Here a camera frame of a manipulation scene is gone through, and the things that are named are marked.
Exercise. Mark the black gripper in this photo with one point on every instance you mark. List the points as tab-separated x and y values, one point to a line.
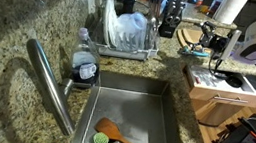
217	43

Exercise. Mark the clear dishwashing liquid bottle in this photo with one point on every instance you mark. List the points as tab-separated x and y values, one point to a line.
83	65

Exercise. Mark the black drink bottle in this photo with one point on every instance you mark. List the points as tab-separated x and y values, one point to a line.
129	2

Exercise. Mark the stainless steel faucet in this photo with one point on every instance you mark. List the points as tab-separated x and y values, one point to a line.
48	84

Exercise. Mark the wooden cutting board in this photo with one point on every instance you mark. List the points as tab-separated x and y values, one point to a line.
190	36

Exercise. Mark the white wrist mounting plate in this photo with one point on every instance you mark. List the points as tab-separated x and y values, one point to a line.
232	44

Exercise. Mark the black knife block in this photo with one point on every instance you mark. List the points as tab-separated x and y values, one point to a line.
170	22

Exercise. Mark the bundle of wrapped cutlery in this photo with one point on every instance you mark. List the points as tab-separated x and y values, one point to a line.
206	78

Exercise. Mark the glass blender jar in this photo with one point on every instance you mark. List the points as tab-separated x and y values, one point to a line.
156	4

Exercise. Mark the open wooden drawer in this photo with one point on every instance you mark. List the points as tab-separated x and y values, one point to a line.
229	96

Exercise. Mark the clear plastic container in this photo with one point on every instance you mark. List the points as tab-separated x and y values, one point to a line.
130	28

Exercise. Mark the closed wooden cabinet drawer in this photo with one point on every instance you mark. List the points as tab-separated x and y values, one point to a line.
216	111

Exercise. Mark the grey dish rack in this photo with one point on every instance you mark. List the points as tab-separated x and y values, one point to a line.
120	52

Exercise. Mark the small white plate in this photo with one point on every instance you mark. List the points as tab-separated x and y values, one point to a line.
113	30

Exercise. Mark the large white plate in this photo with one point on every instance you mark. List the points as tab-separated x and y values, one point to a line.
107	21

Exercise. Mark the stainless steel sink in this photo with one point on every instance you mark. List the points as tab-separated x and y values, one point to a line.
135	113

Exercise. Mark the wooden spatula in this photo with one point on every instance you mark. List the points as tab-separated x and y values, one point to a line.
115	133

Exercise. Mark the green round scrubber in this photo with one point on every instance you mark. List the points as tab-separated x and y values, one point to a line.
100	140

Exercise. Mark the white wall outlet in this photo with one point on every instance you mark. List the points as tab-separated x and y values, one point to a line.
91	3

